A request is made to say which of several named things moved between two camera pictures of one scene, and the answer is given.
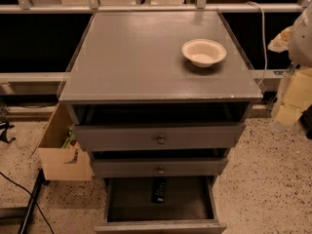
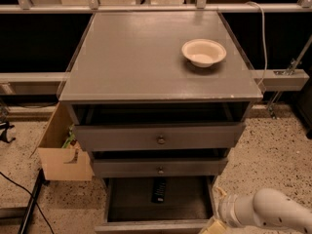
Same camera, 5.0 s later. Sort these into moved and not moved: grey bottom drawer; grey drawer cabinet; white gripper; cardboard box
Moved: white gripper
Not moved: grey bottom drawer; cardboard box; grey drawer cabinet
